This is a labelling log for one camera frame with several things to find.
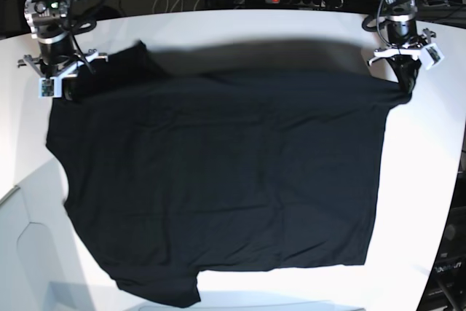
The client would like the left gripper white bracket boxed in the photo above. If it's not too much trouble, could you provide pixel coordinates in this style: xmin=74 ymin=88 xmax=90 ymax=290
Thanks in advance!
xmin=367 ymin=28 xmax=436 ymax=93

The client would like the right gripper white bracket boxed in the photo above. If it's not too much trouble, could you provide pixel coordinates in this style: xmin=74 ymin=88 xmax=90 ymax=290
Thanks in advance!
xmin=17 ymin=49 xmax=108 ymax=101

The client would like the black T-shirt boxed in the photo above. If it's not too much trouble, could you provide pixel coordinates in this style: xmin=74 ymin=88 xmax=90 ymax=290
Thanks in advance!
xmin=46 ymin=44 xmax=411 ymax=307

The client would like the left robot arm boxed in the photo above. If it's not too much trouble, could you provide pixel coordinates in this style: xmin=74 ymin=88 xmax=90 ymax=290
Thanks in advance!
xmin=364 ymin=0 xmax=444 ymax=93

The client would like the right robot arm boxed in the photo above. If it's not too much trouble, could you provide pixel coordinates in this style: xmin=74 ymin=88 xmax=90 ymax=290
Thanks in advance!
xmin=17 ymin=0 xmax=108 ymax=101

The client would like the black equipment box with lettering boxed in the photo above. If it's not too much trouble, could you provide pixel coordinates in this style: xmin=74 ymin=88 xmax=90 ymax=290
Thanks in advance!
xmin=418 ymin=195 xmax=465 ymax=310

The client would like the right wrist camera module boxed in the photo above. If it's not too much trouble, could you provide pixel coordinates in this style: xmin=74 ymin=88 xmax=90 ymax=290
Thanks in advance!
xmin=39 ymin=77 xmax=63 ymax=98

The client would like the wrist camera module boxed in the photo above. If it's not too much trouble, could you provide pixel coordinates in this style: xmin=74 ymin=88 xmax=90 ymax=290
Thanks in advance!
xmin=39 ymin=77 xmax=63 ymax=98
xmin=419 ymin=43 xmax=445 ymax=71

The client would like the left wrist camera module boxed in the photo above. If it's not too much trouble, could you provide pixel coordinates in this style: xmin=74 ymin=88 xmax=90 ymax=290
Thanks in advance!
xmin=419 ymin=43 xmax=445 ymax=71

